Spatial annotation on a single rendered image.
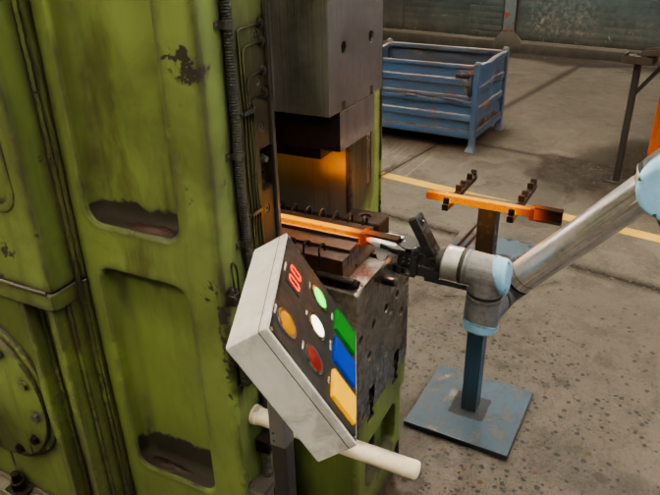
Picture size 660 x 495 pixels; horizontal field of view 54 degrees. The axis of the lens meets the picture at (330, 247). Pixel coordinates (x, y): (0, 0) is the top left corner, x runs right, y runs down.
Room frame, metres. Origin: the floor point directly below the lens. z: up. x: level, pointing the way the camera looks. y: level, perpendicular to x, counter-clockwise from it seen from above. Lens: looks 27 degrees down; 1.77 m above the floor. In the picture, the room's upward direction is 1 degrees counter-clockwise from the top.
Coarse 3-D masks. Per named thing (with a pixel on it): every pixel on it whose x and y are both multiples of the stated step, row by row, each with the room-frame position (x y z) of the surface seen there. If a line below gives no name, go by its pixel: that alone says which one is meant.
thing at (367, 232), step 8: (288, 216) 1.67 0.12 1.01; (296, 216) 1.67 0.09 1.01; (296, 224) 1.64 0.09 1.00; (304, 224) 1.63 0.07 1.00; (312, 224) 1.62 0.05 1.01; (320, 224) 1.61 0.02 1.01; (328, 224) 1.61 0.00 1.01; (336, 224) 1.61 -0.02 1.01; (336, 232) 1.58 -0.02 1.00; (344, 232) 1.57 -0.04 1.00; (352, 232) 1.56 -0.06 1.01; (360, 232) 1.56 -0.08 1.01; (368, 232) 1.55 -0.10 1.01; (376, 232) 1.55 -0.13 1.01; (360, 240) 1.54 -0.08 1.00; (392, 240) 1.51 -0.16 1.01
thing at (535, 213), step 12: (432, 192) 1.96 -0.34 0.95; (444, 192) 1.95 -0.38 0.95; (468, 204) 1.89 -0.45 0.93; (480, 204) 1.87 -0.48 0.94; (492, 204) 1.86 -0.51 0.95; (504, 204) 1.85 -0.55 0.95; (516, 204) 1.85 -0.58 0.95; (528, 216) 1.80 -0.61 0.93; (540, 216) 1.79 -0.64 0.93; (552, 216) 1.77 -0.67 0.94
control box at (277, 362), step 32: (256, 256) 1.13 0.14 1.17; (288, 256) 1.10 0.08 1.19; (256, 288) 0.99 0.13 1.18; (288, 288) 1.00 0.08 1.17; (320, 288) 1.14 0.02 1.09; (256, 320) 0.87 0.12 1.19; (320, 320) 1.03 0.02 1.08; (256, 352) 0.83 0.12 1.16; (288, 352) 0.84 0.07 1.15; (320, 352) 0.94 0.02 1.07; (256, 384) 0.83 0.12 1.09; (288, 384) 0.83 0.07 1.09; (320, 384) 0.86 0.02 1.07; (288, 416) 0.83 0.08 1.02; (320, 416) 0.83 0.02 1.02; (320, 448) 0.83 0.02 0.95
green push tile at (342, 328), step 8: (336, 312) 1.12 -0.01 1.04; (336, 320) 1.09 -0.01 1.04; (344, 320) 1.12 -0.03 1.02; (336, 328) 1.06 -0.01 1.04; (344, 328) 1.09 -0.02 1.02; (344, 336) 1.07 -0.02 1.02; (352, 336) 1.10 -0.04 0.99; (344, 344) 1.06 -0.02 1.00; (352, 344) 1.08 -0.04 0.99; (352, 352) 1.06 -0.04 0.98
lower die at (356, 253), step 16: (288, 224) 1.64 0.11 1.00; (352, 224) 1.65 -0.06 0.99; (304, 240) 1.56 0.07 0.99; (320, 240) 1.56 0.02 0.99; (336, 240) 1.55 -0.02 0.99; (352, 240) 1.55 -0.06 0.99; (320, 256) 1.48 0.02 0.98; (336, 256) 1.48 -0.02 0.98; (352, 256) 1.50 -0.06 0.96; (336, 272) 1.46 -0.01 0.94; (352, 272) 1.50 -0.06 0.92
